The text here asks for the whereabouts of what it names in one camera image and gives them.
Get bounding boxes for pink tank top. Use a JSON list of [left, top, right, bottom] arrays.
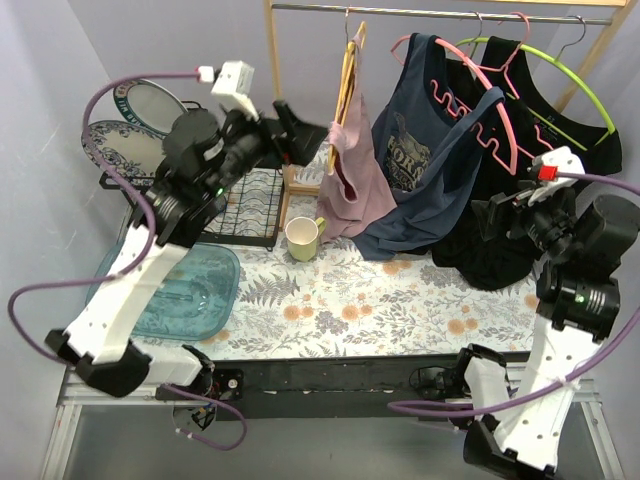
[[316, 49, 396, 243]]

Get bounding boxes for yellow hanger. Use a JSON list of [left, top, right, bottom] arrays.
[[327, 7, 367, 175]]

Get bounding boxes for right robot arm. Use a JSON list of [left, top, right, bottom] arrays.
[[444, 188, 639, 479]]

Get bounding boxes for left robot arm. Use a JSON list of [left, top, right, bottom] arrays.
[[45, 101, 328, 400]]

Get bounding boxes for black tank top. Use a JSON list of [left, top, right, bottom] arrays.
[[431, 36, 622, 291]]

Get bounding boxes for blue printed tank top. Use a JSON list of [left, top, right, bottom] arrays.
[[353, 33, 504, 261]]

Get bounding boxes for pink hanger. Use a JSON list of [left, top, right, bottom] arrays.
[[376, 33, 511, 183]]

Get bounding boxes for green hanger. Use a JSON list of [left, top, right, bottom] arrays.
[[455, 12, 617, 150]]

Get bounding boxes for black dish rack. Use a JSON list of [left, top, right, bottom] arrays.
[[98, 100, 287, 252]]

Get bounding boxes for yellow green mug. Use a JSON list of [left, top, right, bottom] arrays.
[[284, 217, 327, 262]]

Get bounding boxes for green rimmed plate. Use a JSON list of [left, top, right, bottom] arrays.
[[112, 79, 188, 136]]

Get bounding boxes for blue floral plate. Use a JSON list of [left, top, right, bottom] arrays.
[[89, 120, 164, 187]]

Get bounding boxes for wooden clothes rack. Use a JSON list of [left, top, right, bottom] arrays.
[[263, 1, 637, 230]]

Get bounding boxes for floral table cloth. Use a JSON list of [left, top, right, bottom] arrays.
[[195, 235, 537, 360]]

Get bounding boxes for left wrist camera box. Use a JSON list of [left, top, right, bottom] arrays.
[[196, 60, 259, 121]]

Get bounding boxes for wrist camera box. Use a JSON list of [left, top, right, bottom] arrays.
[[518, 146, 585, 207], [196, 60, 259, 121]]

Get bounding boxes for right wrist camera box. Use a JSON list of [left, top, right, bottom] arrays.
[[518, 146, 585, 207]]

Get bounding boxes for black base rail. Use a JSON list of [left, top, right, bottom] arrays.
[[216, 354, 466, 420]]

